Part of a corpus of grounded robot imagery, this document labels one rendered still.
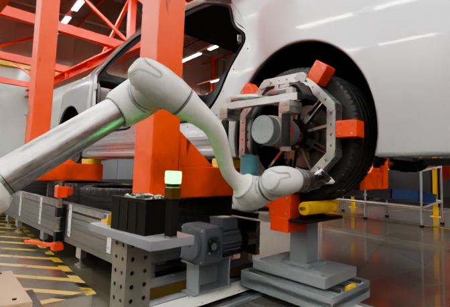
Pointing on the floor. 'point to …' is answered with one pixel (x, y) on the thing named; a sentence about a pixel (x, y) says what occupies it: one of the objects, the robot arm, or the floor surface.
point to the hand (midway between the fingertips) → (327, 180)
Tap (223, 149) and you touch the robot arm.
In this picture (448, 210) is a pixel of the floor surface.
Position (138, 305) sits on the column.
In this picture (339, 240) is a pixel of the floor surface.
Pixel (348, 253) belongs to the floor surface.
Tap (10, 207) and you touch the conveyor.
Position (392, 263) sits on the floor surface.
